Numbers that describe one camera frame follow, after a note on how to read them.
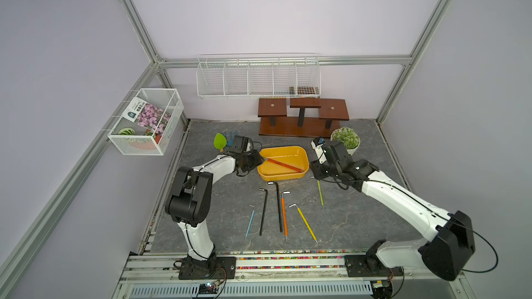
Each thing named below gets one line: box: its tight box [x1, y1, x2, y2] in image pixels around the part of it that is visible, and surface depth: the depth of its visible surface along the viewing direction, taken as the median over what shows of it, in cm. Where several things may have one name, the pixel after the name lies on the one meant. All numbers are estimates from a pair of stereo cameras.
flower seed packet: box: [121, 96, 172, 135], surface depth 76 cm
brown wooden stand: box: [257, 97, 350, 138], surface depth 110 cm
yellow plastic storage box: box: [256, 146, 310, 181], surface depth 102 cm
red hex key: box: [263, 157, 305, 174], surface depth 104 cm
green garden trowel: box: [213, 132, 228, 153], surface depth 114 cm
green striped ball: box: [118, 127, 136, 135], surface depth 72 cm
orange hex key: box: [281, 191, 291, 242], surface depth 86 cm
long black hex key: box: [267, 181, 284, 233], surface depth 91 cm
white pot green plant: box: [329, 126, 361, 156], surface depth 98 cm
